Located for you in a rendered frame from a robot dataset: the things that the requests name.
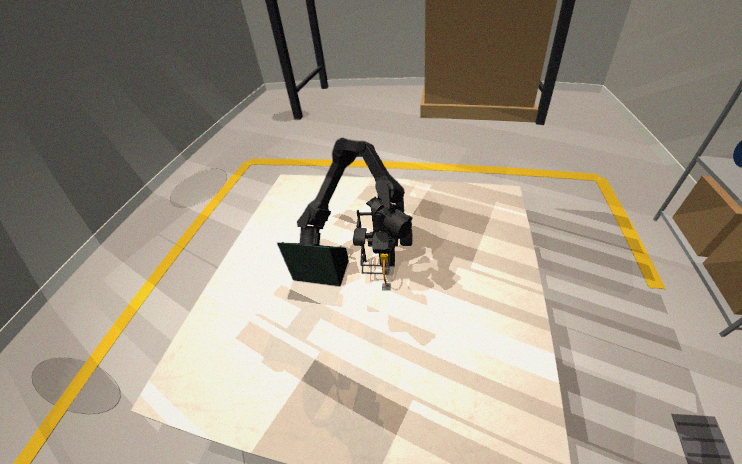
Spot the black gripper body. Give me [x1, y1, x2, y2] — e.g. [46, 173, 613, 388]
[353, 222, 413, 246]

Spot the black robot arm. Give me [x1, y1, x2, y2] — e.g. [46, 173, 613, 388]
[297, 138, 413, 254]

